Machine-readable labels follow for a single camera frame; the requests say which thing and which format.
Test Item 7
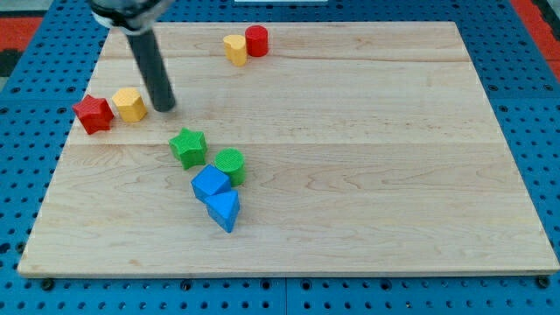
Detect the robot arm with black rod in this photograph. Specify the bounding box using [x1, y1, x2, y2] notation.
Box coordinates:
[87, 0, 176, 112]

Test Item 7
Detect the green cylinder block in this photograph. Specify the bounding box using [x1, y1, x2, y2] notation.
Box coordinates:
[214, 147, 246, 186]

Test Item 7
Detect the blue triangle block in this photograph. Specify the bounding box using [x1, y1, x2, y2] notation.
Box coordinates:
[205, 190, 241, 233]

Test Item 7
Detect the blue cube block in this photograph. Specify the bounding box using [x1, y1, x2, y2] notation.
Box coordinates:
[191, 164, 231, 202]

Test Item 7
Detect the wooden board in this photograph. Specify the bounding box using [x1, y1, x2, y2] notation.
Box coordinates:
[17, 22, 559, 278]

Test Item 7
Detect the green star block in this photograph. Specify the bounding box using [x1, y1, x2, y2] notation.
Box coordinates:
[168, 128, 207, 170]

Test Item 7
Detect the yellow heart block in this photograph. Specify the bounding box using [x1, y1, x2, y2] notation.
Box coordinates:
[222, 34, 248, 67]

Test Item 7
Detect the red cylinder block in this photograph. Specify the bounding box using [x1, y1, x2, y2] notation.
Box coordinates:
[245, 25, 269, 57]

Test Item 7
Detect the yellow hexagon block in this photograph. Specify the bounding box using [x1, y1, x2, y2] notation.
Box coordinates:
[111, 87, 147, 123]

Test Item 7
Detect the red star block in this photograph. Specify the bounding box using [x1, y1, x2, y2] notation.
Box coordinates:
[72, 94, 114, 135]

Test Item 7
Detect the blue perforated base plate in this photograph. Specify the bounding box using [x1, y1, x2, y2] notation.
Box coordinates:
[1, 0, 559, 314]

